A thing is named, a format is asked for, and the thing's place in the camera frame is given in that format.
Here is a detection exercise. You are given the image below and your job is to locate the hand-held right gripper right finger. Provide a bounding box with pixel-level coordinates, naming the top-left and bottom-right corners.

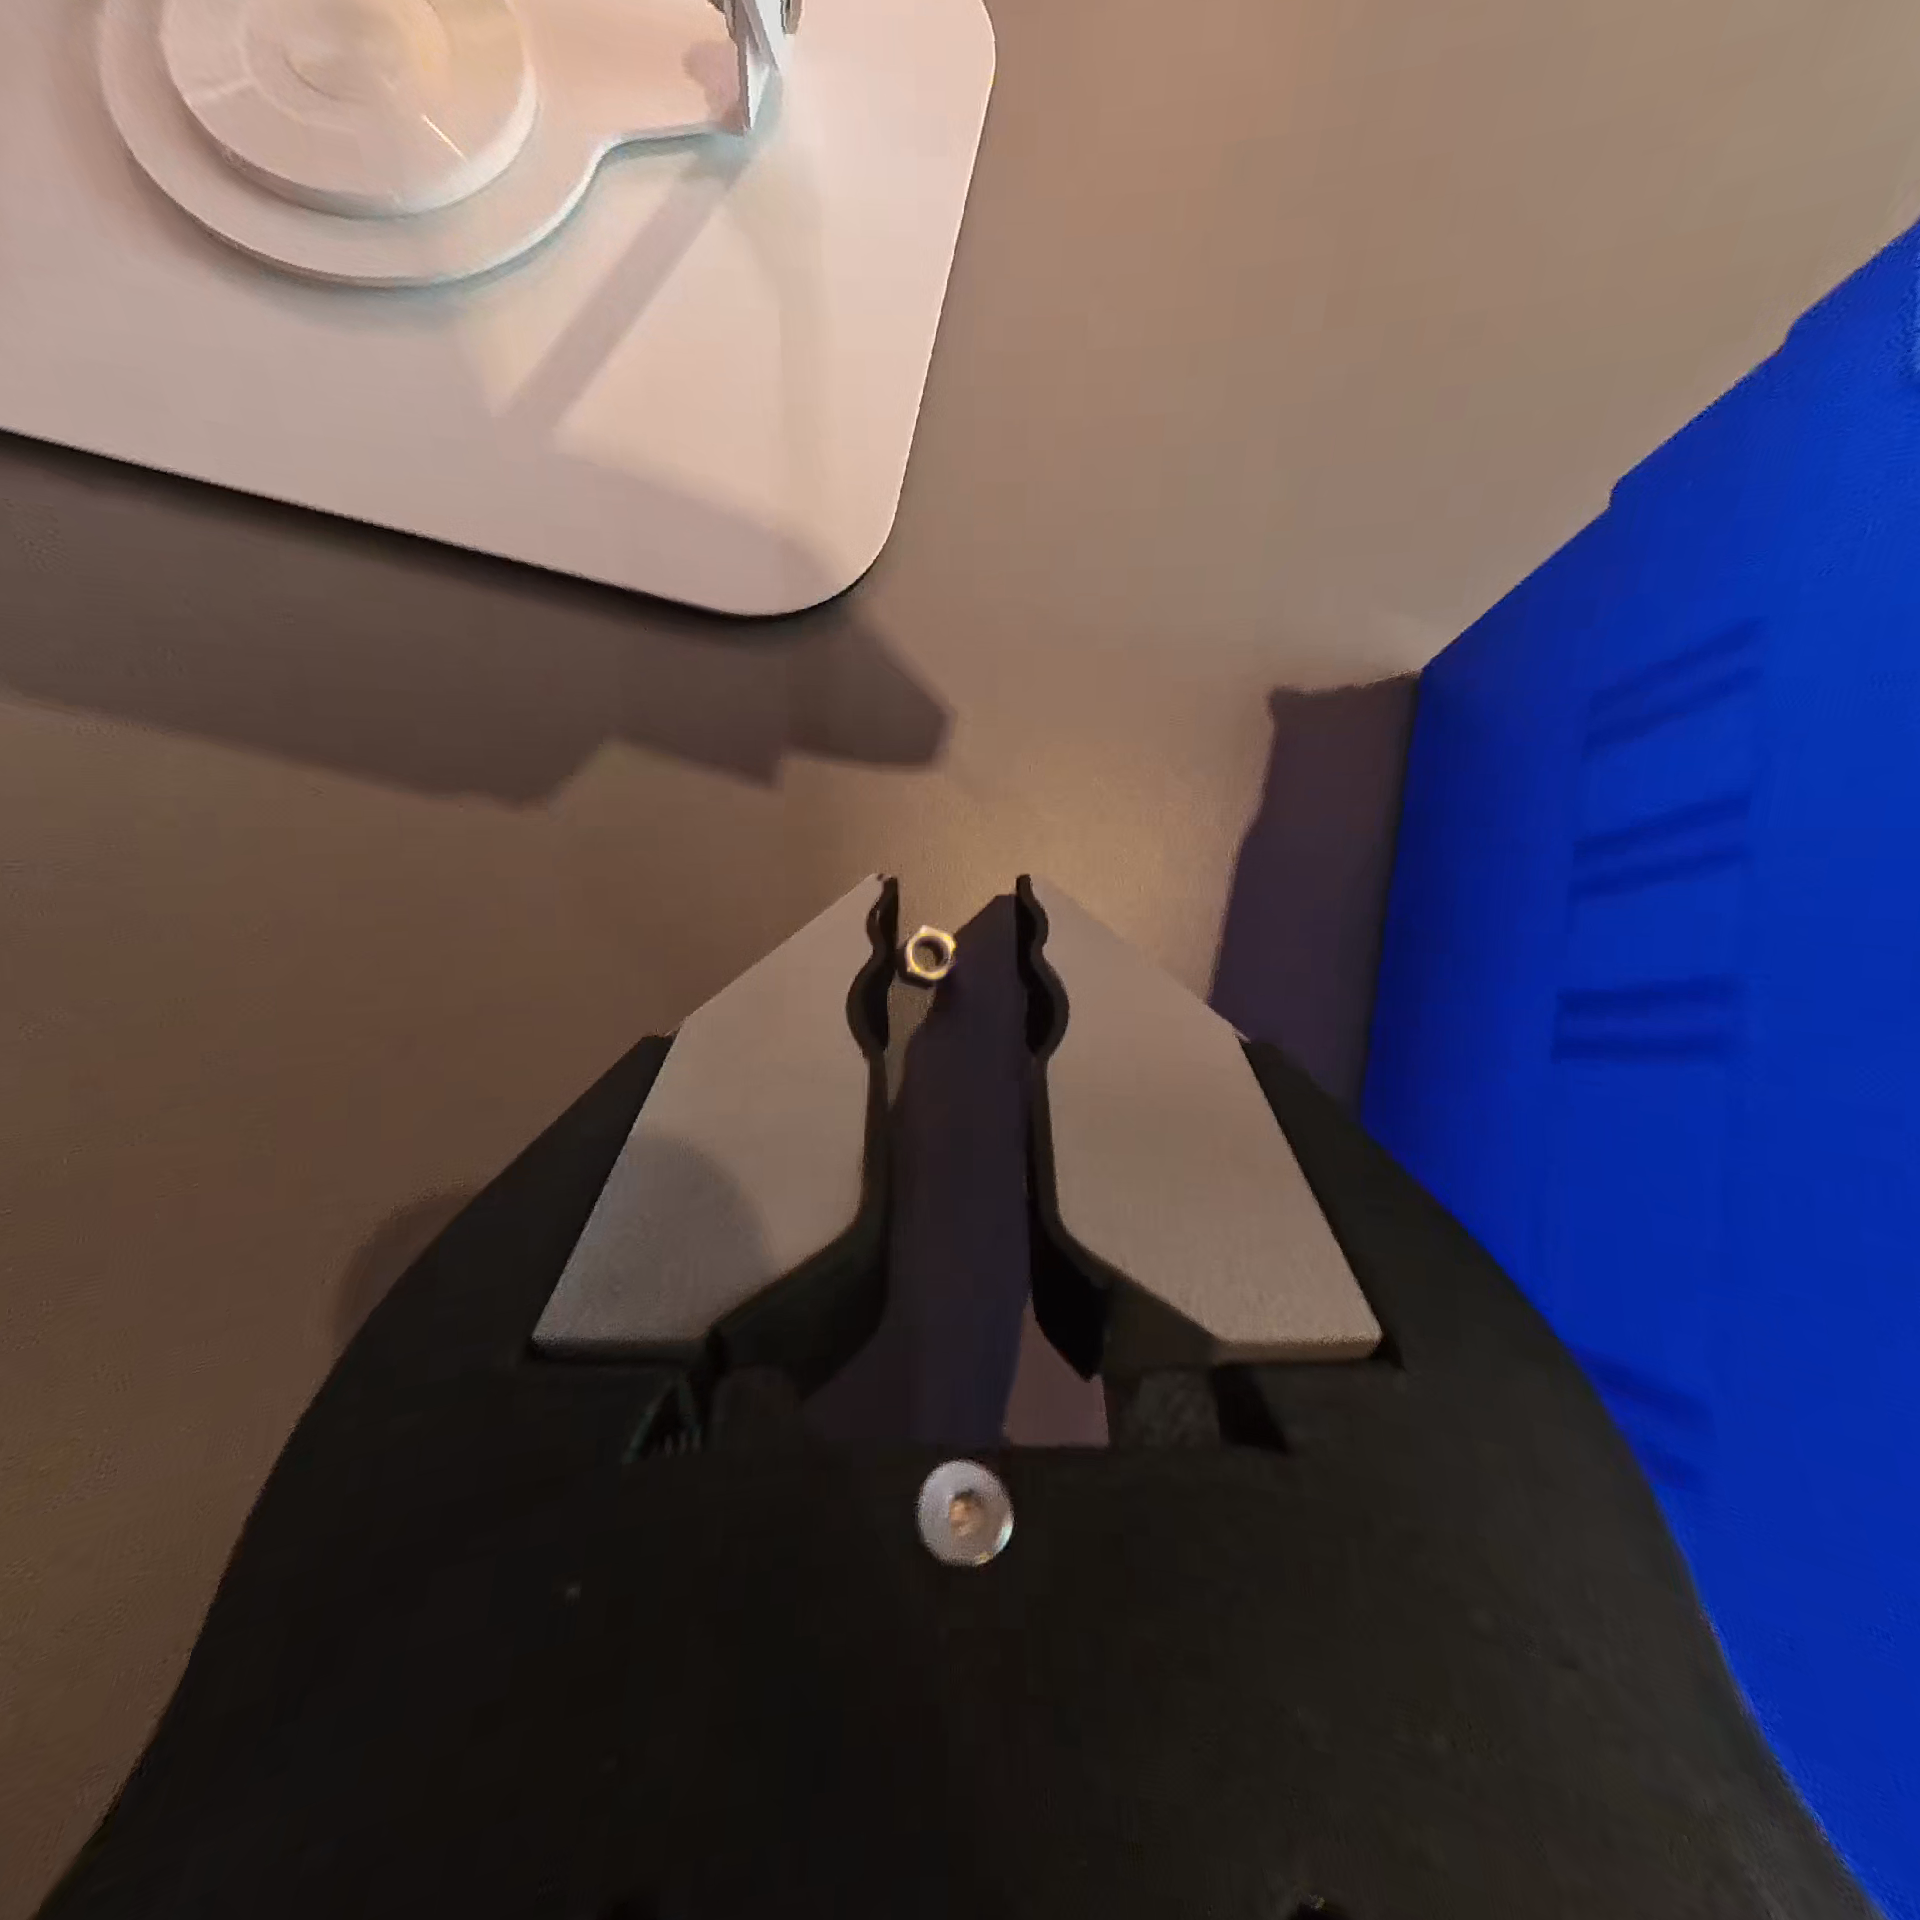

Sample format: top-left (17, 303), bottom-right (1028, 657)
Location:
top-left (1014, 873), bottom-right (1385, 1377)

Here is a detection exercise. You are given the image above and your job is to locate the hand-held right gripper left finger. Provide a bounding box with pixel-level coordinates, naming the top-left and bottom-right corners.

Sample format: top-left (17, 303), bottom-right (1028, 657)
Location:
top-left (529, 873), bottom-right (905, 1403)

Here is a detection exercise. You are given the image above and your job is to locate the blue plastic box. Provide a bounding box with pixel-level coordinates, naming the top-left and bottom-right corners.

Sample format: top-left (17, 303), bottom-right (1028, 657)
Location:
top-left (1358, 222), bottom-right (1920, 1920)

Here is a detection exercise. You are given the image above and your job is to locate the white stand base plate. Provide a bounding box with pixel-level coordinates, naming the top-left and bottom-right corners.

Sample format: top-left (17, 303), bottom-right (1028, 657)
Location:
top-left (0, 0), bottom-right (1000, 620)

